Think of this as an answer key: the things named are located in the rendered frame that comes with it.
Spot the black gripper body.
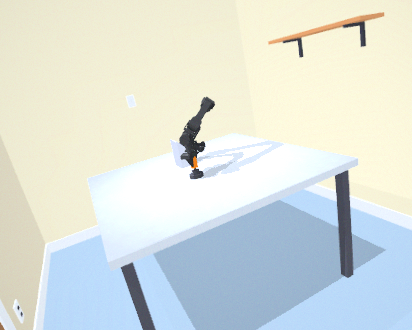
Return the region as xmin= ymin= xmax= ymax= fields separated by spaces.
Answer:
xmin=180 ymin=139 xmax=197 ymax=160

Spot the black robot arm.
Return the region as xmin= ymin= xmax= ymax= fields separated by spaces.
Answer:
xmin=179 ymin=97 xmax=215 ymax=152

